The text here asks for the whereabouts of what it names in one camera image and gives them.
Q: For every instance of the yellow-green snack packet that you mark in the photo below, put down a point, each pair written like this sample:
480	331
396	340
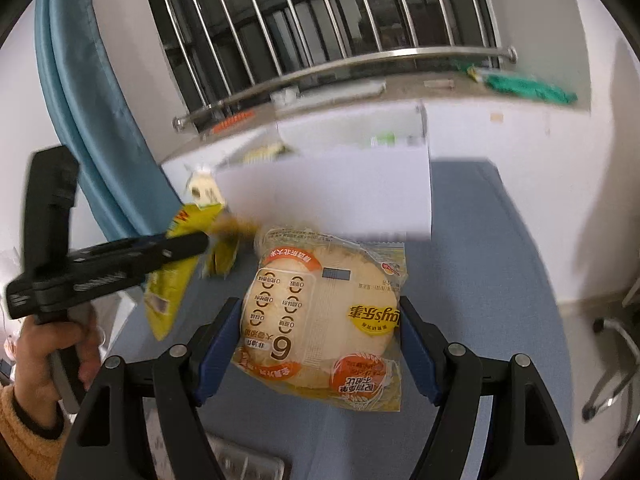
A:
222	260

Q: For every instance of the person's left hand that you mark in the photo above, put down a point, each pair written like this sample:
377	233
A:
35	355

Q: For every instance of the orange pen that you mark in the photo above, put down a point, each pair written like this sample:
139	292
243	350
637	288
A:
235	120

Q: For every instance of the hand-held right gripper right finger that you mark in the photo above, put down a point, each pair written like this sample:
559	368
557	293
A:
417	355

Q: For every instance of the blue curtain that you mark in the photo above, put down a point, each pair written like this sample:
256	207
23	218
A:
100	135

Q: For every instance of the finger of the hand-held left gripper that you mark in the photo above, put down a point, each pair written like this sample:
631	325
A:
177	250

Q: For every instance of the steel window guard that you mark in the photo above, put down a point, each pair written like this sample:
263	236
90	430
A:
350	66

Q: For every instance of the cream bread packet red print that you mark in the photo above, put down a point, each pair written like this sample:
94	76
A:
320	330

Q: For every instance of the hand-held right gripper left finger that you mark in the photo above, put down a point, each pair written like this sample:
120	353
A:
220	350

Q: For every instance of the white tissue pack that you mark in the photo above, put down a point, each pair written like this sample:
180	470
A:
202	190

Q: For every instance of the smartphone with cartoon case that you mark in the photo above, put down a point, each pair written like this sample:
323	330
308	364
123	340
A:
245	460

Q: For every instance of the person's left forearm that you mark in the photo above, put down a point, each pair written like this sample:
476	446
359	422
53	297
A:
25	435

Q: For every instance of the yellow snack packet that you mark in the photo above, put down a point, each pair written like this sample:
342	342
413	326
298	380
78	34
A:
170	292

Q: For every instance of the white cardboard box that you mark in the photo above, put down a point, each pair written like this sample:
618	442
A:
325	195

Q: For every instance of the dark window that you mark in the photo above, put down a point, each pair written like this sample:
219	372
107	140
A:
300	10

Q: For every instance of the green wipes packet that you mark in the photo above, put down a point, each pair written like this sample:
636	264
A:
525	87

